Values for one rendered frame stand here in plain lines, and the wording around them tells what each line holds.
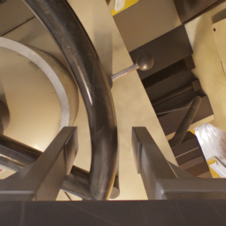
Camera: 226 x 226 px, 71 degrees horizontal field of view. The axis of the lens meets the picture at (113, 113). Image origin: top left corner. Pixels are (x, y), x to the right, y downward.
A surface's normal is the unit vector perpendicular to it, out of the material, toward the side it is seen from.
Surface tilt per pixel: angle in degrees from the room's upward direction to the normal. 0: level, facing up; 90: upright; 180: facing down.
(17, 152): 114
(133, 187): 90
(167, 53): 90
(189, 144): 90
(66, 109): 90
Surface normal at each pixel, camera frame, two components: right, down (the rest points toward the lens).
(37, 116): 0.52, 0.23
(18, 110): 0.15, 0.25
